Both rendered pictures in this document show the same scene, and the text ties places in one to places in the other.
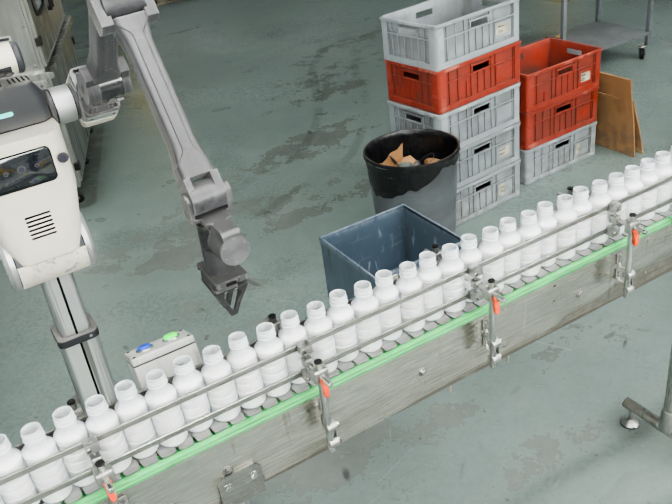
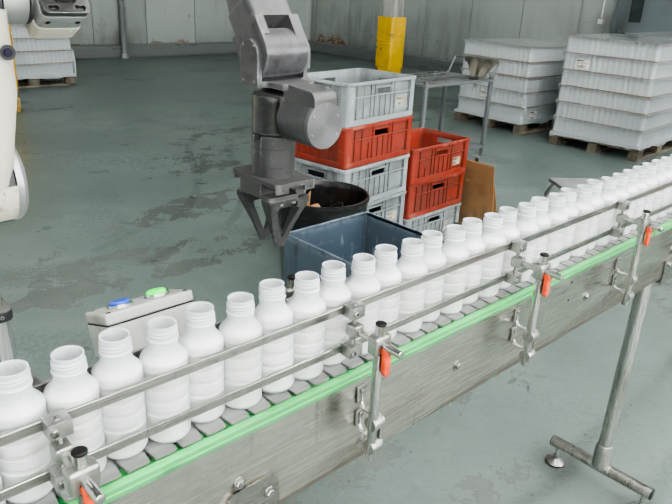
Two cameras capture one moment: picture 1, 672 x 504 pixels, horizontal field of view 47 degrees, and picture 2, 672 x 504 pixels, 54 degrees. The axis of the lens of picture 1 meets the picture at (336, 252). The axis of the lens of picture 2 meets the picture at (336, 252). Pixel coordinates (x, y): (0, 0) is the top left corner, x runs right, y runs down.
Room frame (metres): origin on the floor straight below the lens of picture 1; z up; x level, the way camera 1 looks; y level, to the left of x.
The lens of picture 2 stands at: (0.44, 0.38, 1.57)
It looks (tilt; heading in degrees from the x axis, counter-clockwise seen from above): 22 degrees down; 343
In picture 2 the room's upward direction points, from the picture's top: 3 degrees clockwise
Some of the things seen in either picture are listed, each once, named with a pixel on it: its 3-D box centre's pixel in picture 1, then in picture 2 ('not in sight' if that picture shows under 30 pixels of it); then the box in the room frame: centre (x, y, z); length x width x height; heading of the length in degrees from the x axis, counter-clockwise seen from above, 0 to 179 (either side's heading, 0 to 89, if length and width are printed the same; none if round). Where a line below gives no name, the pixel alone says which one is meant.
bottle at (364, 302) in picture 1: (366, 316); (408, 285); (1.41, -0.05, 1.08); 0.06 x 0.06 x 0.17
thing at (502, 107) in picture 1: (454, 111); (350, 173); (3.95, -0.74, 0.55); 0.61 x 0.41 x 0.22; 124
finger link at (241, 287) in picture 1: (227, 291); (274, 211); (1.28, 0.22, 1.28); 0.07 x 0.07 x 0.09; 27
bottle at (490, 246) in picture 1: (490, 259); (521, 242); (1.57, -0.36, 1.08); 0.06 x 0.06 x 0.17
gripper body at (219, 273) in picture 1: (219, 259); (273, 159); (1.28, 0.22, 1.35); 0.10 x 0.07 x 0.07; 27
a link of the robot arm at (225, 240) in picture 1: (219, 223); (296, 91); (1.25, 0.20, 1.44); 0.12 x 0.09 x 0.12; 28
